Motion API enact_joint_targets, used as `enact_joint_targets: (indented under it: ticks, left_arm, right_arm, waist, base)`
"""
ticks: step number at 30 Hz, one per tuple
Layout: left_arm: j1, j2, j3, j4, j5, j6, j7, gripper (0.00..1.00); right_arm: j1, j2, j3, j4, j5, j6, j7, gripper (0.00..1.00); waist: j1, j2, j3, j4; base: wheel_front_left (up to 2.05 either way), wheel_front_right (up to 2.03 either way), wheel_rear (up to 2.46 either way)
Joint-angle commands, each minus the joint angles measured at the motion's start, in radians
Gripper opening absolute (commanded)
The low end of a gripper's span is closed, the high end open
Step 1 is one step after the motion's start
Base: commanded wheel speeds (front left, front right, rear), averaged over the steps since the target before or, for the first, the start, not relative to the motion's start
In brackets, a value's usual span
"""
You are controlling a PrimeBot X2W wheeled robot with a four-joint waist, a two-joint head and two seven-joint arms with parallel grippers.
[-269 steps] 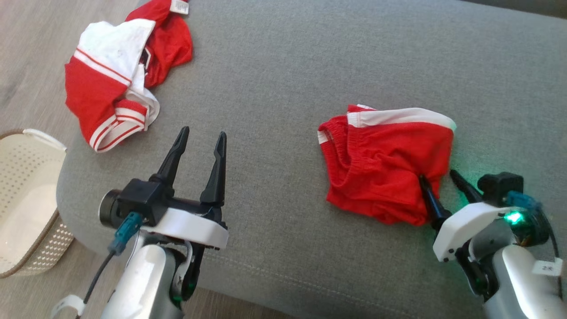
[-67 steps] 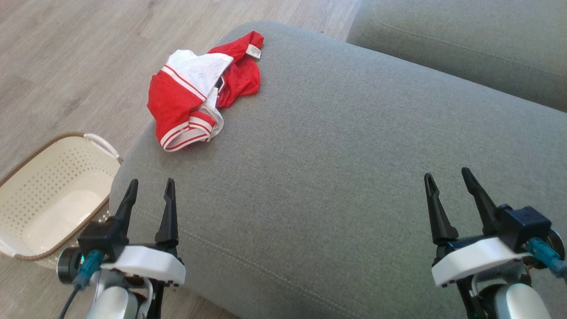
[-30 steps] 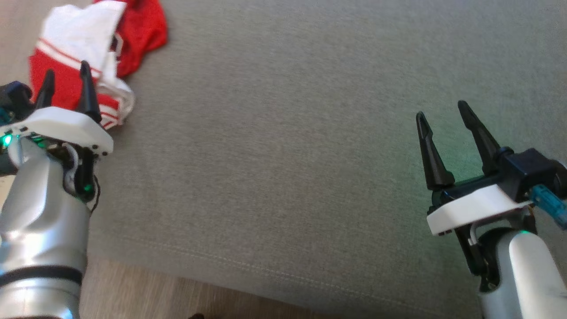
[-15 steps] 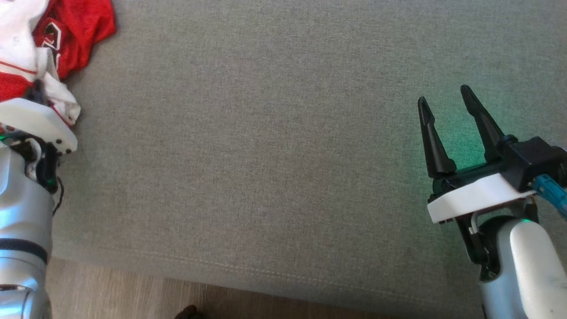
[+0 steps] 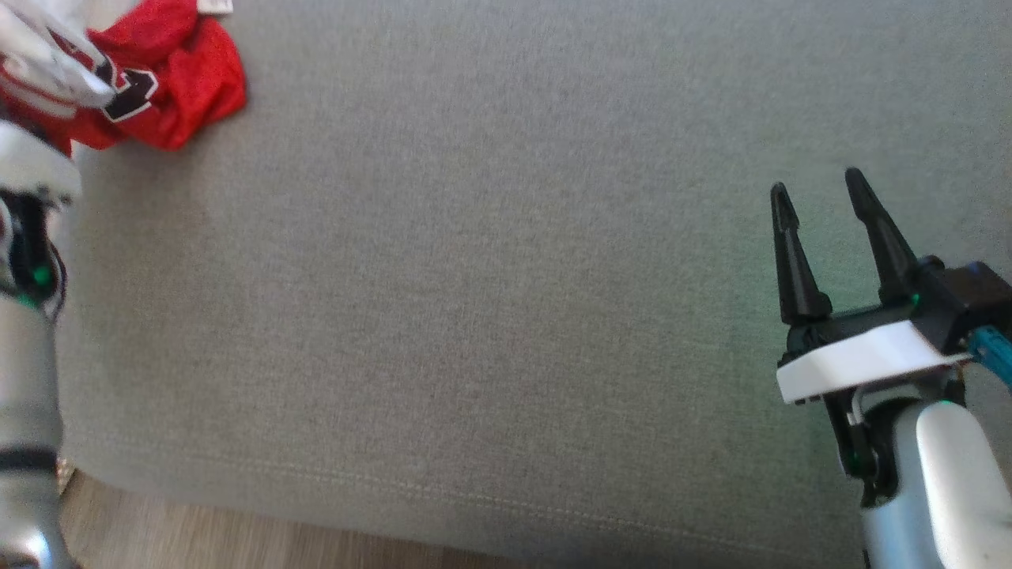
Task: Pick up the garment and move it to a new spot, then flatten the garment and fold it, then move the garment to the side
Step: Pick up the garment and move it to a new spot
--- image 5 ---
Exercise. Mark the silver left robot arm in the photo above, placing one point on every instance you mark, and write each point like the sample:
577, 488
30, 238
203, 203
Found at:
28, 395

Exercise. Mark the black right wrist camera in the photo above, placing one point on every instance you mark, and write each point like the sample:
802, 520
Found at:
972, 296

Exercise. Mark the white right camera mount plate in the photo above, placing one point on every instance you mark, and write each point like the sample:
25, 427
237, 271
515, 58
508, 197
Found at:
862, 359

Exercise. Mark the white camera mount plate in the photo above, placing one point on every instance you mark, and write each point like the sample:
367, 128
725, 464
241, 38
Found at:
862, 359
32, 166

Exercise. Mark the white left camera mount plate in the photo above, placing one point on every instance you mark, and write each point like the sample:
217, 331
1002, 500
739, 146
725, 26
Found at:
32, 166

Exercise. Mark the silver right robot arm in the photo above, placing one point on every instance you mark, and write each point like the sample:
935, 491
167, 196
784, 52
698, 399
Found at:
949, 490

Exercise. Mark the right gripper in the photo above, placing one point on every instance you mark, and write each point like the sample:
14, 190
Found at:
854, 324

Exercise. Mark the large grey sofa seat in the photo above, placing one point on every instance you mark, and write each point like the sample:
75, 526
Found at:
474, 276

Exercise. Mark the red shirt with white trim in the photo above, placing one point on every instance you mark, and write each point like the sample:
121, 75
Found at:
190, 71

